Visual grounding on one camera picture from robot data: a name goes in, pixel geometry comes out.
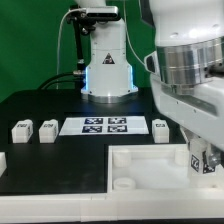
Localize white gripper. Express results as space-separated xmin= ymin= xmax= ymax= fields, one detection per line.
xmin=150 ymin=74 xmax=224 ymax=168

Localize white square tabletop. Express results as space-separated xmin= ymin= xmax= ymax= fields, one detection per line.
xmin=108 ymin=144 xmax=224 ymax=191

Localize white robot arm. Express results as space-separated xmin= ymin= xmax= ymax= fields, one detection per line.
xmin=139 ymin=0 xmax=224 ymax=151

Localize white sheet with markers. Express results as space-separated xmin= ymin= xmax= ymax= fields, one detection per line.
xmin=59 ymin=116 xmax=149 ymax=136

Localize white left fence block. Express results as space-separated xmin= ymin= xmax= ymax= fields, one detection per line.
xmin=0 ymin=152 xmax=7 ymax=177

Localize white front fence wall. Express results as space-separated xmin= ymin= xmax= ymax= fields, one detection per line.
xmin=0 ymin=188 xmax=224 ymax=224

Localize black cables at base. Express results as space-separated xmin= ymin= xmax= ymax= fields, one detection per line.
xmin=37 ymin=71 xmax=86 ymax=91

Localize black camera stand pole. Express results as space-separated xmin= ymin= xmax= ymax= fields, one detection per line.
xmin=73 ymin=20 xmax=85 ymax=74

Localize black camera on stand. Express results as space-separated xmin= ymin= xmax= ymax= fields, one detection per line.
xmin=66 ymin=6 xmax=120 ymax=22

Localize white cable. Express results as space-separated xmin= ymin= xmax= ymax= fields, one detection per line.
xmin=55 ymin=0 xmax=151 ymax=90

